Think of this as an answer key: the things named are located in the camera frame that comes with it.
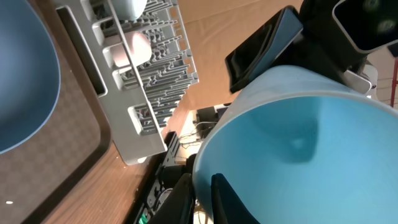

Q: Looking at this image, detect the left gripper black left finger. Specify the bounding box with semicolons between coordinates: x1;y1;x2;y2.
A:
148;173;195;224

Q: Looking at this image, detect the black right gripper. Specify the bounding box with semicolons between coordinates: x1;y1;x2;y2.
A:
225;0;397;93

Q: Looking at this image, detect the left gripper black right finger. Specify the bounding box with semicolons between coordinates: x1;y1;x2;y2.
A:
211;174;259;224

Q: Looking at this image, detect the light blue plastic cup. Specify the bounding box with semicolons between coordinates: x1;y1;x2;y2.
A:
193;65;397;223

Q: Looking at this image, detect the pink plastic cup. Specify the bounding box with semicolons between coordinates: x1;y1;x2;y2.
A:
110;32;152;67

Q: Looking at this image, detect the light blue bowl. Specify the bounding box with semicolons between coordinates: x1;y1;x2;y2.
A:
111;0;147;21

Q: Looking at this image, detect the dark blue plate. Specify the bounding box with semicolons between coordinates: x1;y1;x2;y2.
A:
1;0;61;153

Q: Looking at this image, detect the grey plastic dishwasher rack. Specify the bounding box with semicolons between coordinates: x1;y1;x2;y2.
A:
55;0;199;166

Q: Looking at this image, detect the brown plastic serving tray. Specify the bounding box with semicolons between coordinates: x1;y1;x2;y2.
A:
1;1;111;223

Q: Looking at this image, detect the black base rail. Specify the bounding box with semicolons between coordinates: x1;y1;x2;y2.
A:
124;131;196;224

